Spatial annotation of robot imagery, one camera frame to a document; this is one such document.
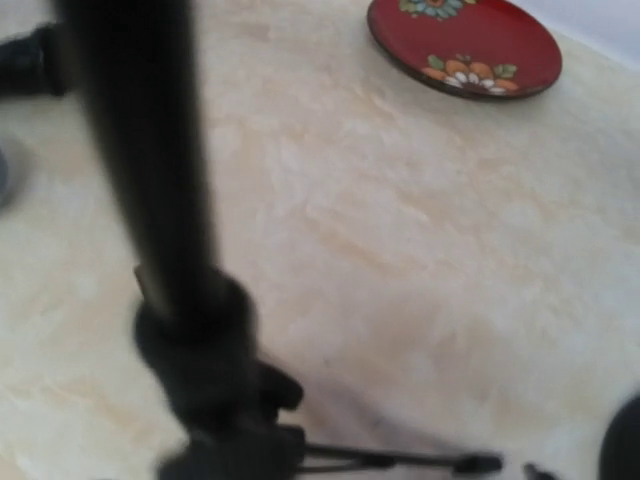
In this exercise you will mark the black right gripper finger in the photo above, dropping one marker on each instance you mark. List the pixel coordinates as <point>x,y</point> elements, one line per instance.
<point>619,456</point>

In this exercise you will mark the black tripod mic stand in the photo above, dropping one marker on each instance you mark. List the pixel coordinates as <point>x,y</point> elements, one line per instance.
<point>134,66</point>

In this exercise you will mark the red floral plate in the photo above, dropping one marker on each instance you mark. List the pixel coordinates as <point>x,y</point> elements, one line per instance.
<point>470,49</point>

